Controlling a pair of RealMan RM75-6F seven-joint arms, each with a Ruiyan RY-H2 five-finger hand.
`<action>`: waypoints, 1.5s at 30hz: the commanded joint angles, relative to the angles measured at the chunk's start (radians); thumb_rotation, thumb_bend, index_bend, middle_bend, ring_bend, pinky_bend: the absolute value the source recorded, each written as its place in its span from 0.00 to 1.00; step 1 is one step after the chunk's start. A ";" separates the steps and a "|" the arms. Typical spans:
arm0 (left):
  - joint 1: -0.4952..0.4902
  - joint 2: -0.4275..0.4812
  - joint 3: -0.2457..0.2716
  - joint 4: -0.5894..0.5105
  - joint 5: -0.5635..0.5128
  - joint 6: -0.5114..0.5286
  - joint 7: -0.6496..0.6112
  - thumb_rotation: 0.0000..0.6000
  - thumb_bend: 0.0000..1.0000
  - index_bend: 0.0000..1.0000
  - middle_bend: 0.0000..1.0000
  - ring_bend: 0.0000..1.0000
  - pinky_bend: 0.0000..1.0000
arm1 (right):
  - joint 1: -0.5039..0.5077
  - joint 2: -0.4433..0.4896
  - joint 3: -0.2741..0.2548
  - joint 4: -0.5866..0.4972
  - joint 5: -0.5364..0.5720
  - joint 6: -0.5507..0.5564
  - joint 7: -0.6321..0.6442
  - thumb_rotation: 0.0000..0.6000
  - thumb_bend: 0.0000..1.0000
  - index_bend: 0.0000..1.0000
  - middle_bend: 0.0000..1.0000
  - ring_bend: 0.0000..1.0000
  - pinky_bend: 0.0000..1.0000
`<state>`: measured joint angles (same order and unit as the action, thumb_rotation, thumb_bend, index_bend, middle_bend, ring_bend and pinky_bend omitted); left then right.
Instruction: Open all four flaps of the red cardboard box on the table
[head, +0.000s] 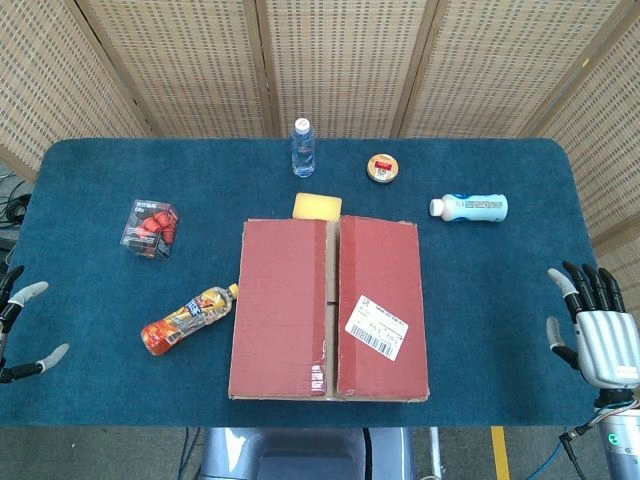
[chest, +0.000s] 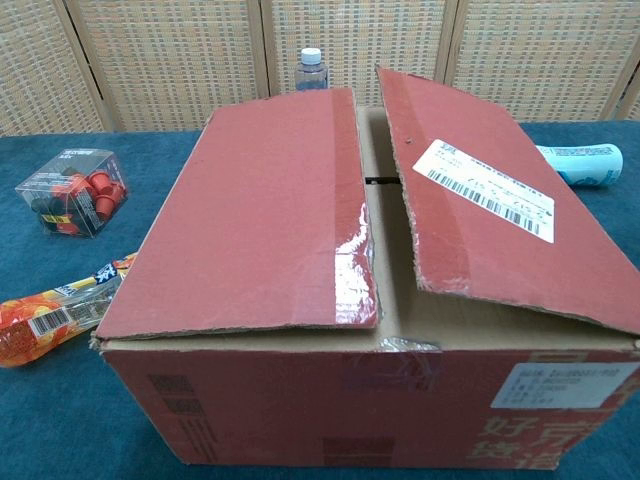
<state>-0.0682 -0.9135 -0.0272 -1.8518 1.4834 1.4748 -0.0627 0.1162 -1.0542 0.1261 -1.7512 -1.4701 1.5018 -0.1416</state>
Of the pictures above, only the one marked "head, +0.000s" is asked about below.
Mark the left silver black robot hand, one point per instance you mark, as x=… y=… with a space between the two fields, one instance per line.
x=30 y=290

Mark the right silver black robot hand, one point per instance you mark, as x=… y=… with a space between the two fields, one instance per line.
x=602 y=340

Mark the red cardboard shipping box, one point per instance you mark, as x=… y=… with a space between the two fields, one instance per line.
x=280 y=310

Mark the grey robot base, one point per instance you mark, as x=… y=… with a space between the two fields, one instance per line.
x=305 y=455

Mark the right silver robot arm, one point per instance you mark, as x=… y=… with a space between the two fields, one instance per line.
x=622 y=445

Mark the clear box of red cups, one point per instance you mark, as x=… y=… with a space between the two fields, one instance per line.
x=150 y=230

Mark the blue table cloth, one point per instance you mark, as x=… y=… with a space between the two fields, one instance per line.
x=475 y=280

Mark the white blue plastic bottle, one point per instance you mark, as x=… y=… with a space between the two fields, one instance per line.
x=475 y=207

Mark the metal table leg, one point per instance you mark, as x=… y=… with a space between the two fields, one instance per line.
x=435 y=452

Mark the round gold red tin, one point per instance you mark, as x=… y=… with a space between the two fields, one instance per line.
x=383 y=169

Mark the yellow sponge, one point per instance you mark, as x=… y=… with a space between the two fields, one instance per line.
x=317 y=206

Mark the clear water bottle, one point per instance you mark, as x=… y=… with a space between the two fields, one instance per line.
x=303 y=150

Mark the woven bamboo folding screen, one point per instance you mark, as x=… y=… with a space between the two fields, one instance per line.
x=350 y=60

